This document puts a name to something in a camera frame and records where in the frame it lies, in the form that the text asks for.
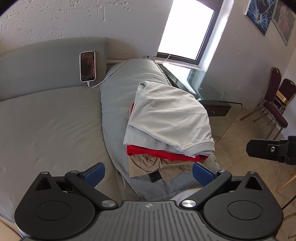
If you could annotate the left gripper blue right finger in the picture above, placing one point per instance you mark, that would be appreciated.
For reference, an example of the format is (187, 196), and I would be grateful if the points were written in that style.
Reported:
(213, 183)

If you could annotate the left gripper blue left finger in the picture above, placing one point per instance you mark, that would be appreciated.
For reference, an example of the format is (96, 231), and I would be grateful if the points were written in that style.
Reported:
(85, 183)

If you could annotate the person knee in white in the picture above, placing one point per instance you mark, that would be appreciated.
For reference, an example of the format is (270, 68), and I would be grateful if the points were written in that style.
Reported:
(184, 195)

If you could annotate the maroon banquet chair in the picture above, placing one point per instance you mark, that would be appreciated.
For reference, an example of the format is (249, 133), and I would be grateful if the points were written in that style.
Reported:
(266, 103)
(285, 94)

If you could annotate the red folded garment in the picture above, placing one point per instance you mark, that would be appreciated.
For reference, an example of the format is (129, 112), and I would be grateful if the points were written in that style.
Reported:
(173, 132)

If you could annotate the grey sofa seat cushion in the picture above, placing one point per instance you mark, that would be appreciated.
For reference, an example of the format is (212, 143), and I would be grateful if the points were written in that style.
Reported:
(56, 131)

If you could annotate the khaki folded garment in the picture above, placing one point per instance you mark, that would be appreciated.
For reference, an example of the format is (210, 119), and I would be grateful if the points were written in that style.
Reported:
(144, 164)

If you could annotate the glass side table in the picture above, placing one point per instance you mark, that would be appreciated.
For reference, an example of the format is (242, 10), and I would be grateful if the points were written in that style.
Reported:
(221, 106)

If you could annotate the light grey side cushion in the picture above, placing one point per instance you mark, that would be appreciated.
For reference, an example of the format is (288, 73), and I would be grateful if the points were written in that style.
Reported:
(117, 95)

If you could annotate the white smartphone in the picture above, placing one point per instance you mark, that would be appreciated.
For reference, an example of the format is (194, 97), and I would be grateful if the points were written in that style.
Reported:
(87, 61)

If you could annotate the grey sofa backrest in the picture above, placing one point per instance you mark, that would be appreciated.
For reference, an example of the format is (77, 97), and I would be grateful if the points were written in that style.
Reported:
(49, 65)

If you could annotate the pink framed wall picture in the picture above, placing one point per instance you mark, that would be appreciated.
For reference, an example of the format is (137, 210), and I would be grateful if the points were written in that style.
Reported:
(284, 20)

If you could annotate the blue framed wall picture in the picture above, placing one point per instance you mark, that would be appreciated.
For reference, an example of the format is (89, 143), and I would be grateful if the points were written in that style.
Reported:
(260, 12)

